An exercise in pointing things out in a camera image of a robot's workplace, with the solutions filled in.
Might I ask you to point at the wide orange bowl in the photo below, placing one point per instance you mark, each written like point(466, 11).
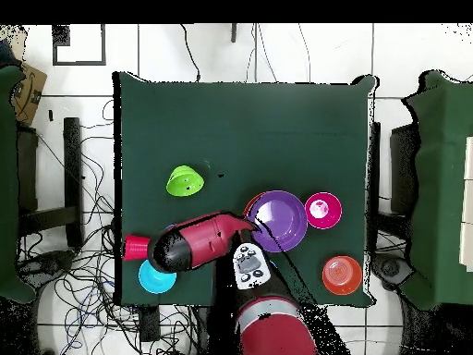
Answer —
point(248, 207)

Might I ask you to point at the purple bowl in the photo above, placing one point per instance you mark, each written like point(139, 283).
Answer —
point(282, 218)

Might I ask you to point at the small green bowl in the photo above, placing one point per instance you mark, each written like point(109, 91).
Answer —
point(184, 182)

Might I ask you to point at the magenta bowl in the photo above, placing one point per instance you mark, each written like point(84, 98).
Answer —
point(323, 210)

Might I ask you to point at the red cup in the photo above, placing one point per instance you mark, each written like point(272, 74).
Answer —
point(136, 247)

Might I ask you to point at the light blue bowl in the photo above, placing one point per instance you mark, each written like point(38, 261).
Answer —
point(155, 283)

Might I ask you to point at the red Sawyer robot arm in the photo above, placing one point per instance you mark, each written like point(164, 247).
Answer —
point(207, 240)

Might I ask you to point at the dark green tablecloth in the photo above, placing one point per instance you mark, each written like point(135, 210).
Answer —
point(240, 122)

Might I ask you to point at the deep orange bowl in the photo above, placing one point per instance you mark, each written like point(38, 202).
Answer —
point(342, 275)

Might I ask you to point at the black box on floor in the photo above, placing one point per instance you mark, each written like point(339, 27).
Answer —
point(149, 323)

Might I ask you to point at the black metal stand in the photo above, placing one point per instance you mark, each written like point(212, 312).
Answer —
point(404, 170)
point(72, 166)

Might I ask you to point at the grey machine base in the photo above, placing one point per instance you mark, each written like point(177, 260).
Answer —
point(391, 268)
point(48, 262)

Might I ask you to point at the green cloth side table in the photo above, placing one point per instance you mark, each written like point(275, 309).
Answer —
point(7, 185)
point(439, 185)

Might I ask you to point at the cardboard box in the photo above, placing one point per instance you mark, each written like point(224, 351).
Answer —
point(27, 96)

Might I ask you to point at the black post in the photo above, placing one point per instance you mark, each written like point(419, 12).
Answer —
point(234, 33)

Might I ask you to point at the black square frame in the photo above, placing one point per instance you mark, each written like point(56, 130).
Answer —
point(103, 44)

